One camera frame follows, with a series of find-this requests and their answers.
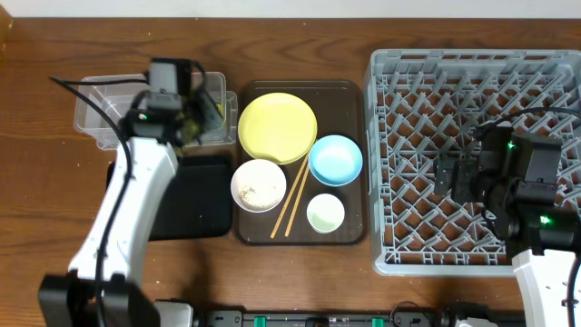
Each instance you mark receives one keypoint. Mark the grey dishwasher rack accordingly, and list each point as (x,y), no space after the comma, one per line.
(420,104)

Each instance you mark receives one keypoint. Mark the small white cup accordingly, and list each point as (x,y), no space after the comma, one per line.
(325,213)

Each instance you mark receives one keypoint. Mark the yellow plate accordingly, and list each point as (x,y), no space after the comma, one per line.
(278,127)

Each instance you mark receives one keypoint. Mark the light blue bowl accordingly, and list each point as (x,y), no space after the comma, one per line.
(335,160)

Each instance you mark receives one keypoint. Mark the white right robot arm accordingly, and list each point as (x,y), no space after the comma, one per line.
(547,281)

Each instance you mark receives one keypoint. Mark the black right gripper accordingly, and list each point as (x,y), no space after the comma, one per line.
(464,170)

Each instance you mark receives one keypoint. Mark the black waste tray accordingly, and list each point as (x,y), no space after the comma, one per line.
(197,202)

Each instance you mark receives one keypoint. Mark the white bowl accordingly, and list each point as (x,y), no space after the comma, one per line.
(258,186)

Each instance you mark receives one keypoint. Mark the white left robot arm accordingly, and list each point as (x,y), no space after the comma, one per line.
(103,284)

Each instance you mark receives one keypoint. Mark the wooden chopstick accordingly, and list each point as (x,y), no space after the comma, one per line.
(288,197)
(297,199)

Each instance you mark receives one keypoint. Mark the green orange snack wrapper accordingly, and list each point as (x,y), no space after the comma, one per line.
(199,120)

